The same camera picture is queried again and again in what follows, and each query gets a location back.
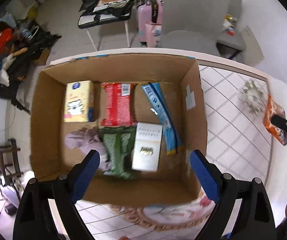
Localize grey chair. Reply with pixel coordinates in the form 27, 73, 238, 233
161, 0, 230, 53
216, 0, 249, 60

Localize dark wooden stool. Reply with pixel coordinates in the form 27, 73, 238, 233
0, 138, 24, 187

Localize white card packet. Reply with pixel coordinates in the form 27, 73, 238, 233
131, 122, 163, 172

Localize yellow bag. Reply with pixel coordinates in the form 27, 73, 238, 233
27, 5, 39, 20

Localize small brown cardboard box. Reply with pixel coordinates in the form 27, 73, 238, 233
32, 47, 51, 66

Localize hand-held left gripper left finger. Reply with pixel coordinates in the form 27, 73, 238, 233
13, 149, 101, 240

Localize white cloth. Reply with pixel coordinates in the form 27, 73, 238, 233
0, 55, 18, 86

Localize long blue packet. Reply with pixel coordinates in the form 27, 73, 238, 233
141, 81, 184, 155

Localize pink suitcase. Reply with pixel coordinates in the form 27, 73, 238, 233
136, 0, 164, 48

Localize stack of papers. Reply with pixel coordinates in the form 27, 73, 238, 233
93, 0, 136, 18

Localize red snack packet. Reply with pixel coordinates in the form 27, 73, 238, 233
100, 82, 137, 127

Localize orange panda snack packet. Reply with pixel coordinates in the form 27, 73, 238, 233
263, 95, 287, 146

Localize printed cardboard box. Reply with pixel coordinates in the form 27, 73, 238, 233
30, 52, 207, 208

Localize green packet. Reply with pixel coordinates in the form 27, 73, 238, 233
99, 126, 137, 180

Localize clear floral packet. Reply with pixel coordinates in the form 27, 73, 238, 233
238, 79, 265, 117

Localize black folder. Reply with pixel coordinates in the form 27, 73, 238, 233
80, 0, 101, 12

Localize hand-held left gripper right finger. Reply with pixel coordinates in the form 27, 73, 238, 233
190, 149, 277, 240

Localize lilac soft cloth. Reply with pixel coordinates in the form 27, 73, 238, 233
65, 128, 111, 175

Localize yellow tissue pack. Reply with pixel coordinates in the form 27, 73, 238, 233
63, 80, 95, 123

